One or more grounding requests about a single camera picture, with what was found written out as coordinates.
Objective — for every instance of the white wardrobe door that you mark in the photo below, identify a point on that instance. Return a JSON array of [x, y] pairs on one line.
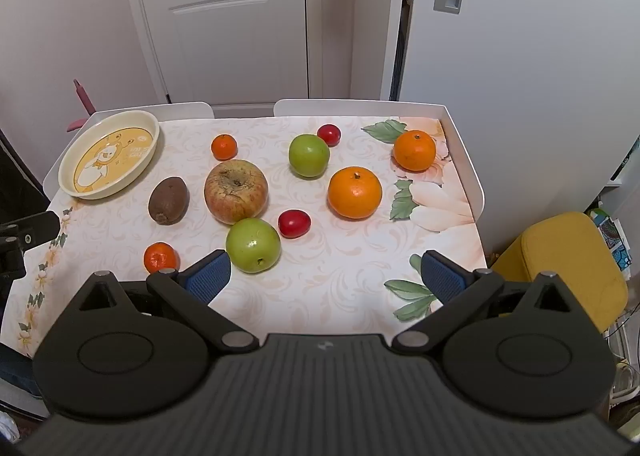
[[540, 76]]

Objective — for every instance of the dark blue cloth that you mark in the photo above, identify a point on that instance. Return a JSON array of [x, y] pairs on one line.
[[17, 368]]

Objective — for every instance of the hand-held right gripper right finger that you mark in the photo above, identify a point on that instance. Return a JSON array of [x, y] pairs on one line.
[[442, 279]]

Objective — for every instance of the white rimmed table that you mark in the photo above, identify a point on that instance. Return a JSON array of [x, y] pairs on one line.
[[467, 171]]

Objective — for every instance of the large orange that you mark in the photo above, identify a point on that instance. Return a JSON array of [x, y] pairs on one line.
[[414, 150], [354, 192]]

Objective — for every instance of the cream oval cartoon plate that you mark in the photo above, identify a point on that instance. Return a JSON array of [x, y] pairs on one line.
[[107, 155]]

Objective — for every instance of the brown kiwi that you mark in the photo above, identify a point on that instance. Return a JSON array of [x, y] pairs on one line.
[[168, 200]]

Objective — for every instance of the green apple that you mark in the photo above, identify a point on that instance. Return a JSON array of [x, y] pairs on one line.
[[253, 245], [308, 156]]

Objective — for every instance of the colourful printed packet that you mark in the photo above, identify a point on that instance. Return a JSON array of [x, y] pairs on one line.
[[612, 238]]

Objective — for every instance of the small tangerine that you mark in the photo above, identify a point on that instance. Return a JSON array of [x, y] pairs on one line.
[[160, 257], [224, 147]]

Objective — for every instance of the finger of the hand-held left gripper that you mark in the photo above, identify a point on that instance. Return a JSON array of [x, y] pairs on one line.
[[31, 225]]

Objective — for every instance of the dark furniture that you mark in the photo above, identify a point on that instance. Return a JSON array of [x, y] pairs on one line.
[[17, 176]]

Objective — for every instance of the yellow stool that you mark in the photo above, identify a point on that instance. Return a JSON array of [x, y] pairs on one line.
[[565, 261]]

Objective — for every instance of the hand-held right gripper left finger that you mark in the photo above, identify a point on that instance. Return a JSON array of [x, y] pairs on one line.
[[210, 274]]

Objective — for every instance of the large red yellow apple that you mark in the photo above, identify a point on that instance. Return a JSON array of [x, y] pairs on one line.
[[235, 191]]

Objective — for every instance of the white panel door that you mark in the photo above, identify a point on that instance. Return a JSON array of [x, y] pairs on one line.
[[225, 26]]

